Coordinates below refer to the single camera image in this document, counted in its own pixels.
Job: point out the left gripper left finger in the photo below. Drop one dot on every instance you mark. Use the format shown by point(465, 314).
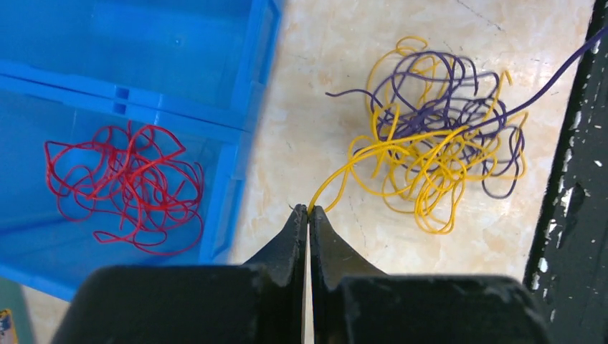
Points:
point(258, 301)

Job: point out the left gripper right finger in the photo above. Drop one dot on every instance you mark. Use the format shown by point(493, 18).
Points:
point(356, 302)

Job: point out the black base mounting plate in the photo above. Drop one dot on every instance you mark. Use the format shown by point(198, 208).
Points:
point(566, 270)

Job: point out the blue three-compartment plastic bin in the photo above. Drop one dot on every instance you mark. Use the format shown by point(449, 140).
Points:
point(126, 130)

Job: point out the teal transparent plastic tub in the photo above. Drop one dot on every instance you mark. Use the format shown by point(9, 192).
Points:
point(16, 326)

